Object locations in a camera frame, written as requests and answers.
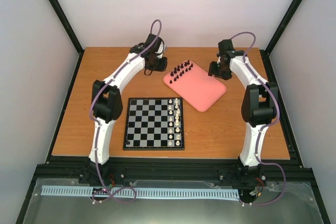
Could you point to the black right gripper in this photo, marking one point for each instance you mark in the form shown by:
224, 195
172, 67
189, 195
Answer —
211, 71

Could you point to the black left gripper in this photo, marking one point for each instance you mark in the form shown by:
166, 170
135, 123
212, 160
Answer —
162, 68

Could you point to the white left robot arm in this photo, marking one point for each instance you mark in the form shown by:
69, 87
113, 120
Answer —
106, 105

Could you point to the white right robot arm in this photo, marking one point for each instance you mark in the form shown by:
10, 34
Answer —
259, 106

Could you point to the pink plastic tray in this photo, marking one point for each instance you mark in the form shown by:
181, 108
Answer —
196, 87

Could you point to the black and white chessboard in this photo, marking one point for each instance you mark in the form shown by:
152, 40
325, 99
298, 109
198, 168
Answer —
147, 124

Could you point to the black aluminium frame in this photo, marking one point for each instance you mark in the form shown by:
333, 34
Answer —
175, 168

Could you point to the light blue cable duct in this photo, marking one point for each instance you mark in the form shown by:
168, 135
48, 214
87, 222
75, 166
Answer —
141, 193

